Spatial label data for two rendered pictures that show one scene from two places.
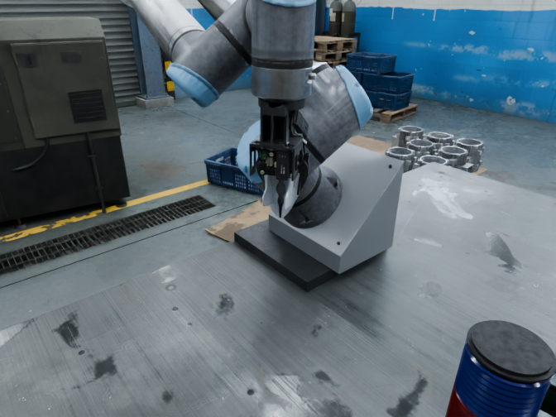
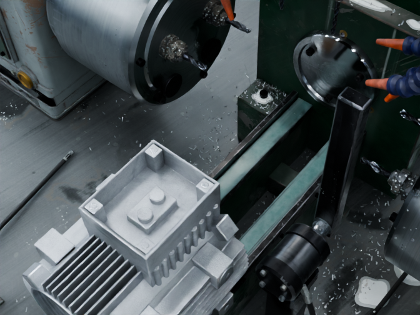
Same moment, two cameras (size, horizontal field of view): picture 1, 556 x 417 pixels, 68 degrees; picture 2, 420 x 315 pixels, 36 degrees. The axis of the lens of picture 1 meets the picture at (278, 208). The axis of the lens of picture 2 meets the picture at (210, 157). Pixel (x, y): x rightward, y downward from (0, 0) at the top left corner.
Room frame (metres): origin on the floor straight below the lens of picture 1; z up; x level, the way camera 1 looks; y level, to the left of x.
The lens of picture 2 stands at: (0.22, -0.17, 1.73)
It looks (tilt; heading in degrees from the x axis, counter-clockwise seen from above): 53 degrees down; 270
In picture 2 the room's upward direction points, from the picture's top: 3 degrees counter-clockwise
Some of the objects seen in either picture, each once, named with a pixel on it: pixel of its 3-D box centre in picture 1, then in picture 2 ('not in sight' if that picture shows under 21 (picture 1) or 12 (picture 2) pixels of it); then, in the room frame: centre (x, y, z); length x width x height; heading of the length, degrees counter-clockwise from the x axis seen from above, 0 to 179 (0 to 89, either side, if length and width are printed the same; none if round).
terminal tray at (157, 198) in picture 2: not in sight; (152, 212); (0.29, -0.55, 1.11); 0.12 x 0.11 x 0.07; 49
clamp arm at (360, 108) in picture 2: not in sight; (337, 172); (0.08, -0.59, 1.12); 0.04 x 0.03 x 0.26; 49
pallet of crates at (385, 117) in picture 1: (368, 83); not in sight; (6.09, -1.29, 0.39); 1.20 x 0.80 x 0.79; 47
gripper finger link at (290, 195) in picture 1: (287, 198); not in sight; (0.63, -0.02, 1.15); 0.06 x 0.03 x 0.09; 165
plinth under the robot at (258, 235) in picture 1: (309, 240); not in sight; (1.06, -0.09, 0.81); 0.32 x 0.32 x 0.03; 39
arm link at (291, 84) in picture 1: (283, 82); not in sight; (0.64, -0.01, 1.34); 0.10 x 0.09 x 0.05; 75
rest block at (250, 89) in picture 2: not in sight; (262, 115); (0.13, -0.90, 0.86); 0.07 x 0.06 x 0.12; 139
